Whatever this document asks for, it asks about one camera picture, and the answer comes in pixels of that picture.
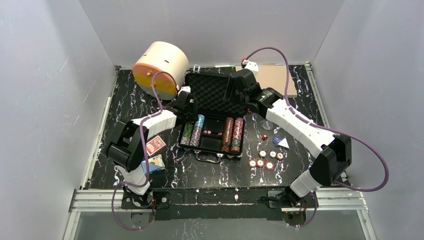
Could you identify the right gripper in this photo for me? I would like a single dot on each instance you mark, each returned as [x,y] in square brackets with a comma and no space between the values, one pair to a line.
[232,87]

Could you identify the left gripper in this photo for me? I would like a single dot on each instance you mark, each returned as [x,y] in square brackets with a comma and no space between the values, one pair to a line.
[189,108]

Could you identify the light blue chip stack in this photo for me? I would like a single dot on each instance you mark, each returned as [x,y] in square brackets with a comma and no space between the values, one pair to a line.
[200,121]

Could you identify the black poker set case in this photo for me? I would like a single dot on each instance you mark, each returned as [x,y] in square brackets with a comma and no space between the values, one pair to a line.
[209,89]

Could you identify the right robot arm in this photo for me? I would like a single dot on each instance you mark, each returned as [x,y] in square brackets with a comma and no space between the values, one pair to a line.
[332,152]

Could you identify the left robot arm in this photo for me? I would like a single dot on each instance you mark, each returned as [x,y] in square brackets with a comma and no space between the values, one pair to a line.
[127,148]

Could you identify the dark green chip stack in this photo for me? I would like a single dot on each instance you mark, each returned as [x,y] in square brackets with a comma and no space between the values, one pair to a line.
[186,134]

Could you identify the tan flat board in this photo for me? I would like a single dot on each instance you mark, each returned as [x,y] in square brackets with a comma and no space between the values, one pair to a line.
[275,76]

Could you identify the red white chip stack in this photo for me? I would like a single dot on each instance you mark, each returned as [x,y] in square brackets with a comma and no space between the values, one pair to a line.
[238,128]

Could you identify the orange black chip stack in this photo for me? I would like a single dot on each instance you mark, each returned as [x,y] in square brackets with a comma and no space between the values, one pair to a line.
[227,134]

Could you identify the red playing card deck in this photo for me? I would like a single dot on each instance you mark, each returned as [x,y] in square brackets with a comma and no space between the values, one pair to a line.
[155,145]

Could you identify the cream cylinder with orange face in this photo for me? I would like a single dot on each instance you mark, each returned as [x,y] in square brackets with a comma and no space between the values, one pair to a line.
[161,56]

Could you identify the blue green chip stack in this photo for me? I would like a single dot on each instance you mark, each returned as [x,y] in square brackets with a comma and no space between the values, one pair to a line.
[235,146]

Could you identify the blue small blind button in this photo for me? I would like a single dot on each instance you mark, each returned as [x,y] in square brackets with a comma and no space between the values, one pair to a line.
[277,140]

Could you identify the blue playing card deck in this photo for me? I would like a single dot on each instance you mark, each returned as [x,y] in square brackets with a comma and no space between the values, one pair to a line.
[155,164]

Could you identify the loose red white chip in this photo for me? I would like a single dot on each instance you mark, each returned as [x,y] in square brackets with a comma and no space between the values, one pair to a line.
[252,163]
[262,153]
[260,163]
[269,165]
[280,156]
[272,154]

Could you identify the white triangular card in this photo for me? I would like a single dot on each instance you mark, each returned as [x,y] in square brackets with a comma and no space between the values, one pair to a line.
[284,144]

